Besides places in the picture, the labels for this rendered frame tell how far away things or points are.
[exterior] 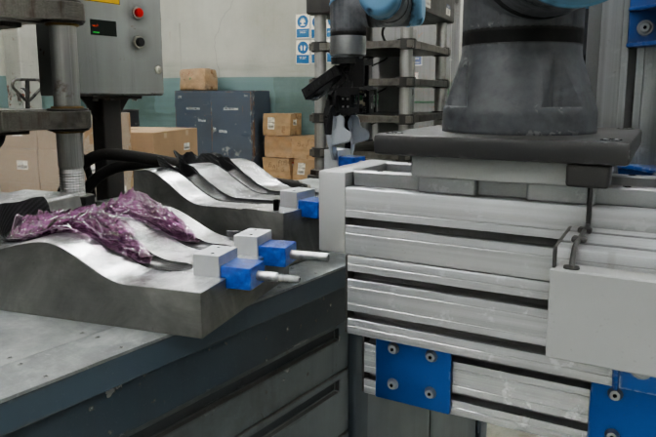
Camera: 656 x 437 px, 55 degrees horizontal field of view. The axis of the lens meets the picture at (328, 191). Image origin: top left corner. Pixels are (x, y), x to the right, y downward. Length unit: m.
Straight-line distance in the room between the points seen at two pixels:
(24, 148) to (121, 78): 3.41
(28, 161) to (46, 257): 4.38
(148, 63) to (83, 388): 1.32
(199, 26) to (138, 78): 7.21
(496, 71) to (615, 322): 0.25
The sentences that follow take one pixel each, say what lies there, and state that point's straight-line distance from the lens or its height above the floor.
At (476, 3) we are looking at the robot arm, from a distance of 0.64.
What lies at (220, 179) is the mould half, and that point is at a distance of 1.25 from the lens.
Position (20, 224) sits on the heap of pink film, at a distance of 1.01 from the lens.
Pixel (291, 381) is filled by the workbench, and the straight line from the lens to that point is 1.08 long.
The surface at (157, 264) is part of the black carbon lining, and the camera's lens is 0.86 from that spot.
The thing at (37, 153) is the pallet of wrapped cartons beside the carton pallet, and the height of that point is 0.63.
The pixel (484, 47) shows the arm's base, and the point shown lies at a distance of 0.62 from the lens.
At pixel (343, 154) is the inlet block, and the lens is 1.34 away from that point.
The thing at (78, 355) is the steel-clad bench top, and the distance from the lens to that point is 0.74.
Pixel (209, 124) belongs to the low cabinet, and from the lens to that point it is 8.32.
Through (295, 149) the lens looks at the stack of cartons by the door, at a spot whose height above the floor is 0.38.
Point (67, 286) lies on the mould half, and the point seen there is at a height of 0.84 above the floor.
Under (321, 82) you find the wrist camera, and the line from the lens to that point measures 1.34.
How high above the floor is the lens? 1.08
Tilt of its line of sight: 9 degrees down
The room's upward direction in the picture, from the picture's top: straight up
